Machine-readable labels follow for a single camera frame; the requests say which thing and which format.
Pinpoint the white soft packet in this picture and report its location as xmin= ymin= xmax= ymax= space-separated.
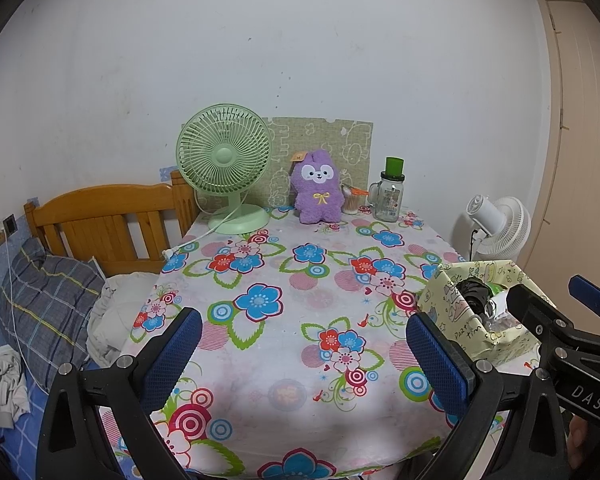
xmin=487 ymin=295 xmax=511 ymax=321

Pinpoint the person's right hand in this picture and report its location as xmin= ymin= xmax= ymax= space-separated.
xmin=567 ymin=417 xmax=590 ymax=468

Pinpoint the white charging cable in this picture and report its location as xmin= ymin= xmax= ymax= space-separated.
xmin=0 ymin=230 xmax=21 ymax=356

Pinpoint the green patterned board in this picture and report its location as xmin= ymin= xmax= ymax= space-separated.
xmin=265 ymin=116 xmax=374 ymax=208

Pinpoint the green desk fan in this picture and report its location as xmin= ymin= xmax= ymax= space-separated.
xmin=176 ymin=104 xmax=273 ymax=235

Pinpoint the white fan power cable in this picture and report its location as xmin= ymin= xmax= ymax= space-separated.
xmin=162 ymin=210 xmax=236 ymax=261

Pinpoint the yellow cartoon storage box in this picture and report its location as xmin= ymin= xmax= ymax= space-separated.
xmin=417 ymin=258 xmax=542 ymax=361

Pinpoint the glass jar with green lid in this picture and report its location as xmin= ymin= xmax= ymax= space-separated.
xmin=367 ymin=157 xmax=406 ymax=222

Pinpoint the black plastic bag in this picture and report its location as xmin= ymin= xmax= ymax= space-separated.
xmin=455 ymin=277 xmax=491 ymax=316

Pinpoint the blue checked bed sheet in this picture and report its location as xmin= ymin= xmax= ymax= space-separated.
xmin=0 ymin=380 xmax=131 ymax=480

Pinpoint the cotton swab jar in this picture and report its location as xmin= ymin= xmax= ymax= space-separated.
xmin=341 ymin=183 xmax=370 ymax=215

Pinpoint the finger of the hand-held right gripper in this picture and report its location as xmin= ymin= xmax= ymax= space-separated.
xmin=506 ymin=283 xmax=600 ymax=376
xmin=568 ymin=275 xmax=600 ymax=320

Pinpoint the purple plush toy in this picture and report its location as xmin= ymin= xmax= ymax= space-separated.
xmin=289 ymin=147 xmax=345 ymax=224

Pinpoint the wall socket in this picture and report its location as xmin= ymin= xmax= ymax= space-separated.
xmin=0 ymin=213 xmax=18 ymax=246

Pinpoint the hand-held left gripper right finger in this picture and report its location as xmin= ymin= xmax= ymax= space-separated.
xmin=405 ymin=311 xmax=570 ymax=480

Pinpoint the white standing fan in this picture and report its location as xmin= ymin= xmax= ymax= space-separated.
xmin=466 ymin=194 xmax=532 ymax=262

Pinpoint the beige door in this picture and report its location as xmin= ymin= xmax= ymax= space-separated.
xmin=517 ymin=0 xmax=600 ymax=306

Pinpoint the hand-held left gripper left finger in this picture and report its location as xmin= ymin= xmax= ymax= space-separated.
xmin=36 ymin=306 xmax=204 ymax=480

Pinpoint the wooden bed headboard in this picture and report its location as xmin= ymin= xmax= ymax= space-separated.
xmin=24 ymin=170 xmax=198 ymax=276

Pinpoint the floral tablecloth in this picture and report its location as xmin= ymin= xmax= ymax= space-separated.
xmin=120 ymin=205 xmax=541 ymax=480

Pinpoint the grey plaid pillow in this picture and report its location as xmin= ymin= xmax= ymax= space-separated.
xmin=0 ymin=237 xmax=106 ymax=391

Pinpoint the crumpled light cloth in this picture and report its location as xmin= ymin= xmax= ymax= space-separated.
xmin=0 ymin=345 xmax=31 ymax=428

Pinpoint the white quilt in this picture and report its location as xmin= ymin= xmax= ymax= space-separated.
xmin=86 ymin=272 xmax=161 ymax=368

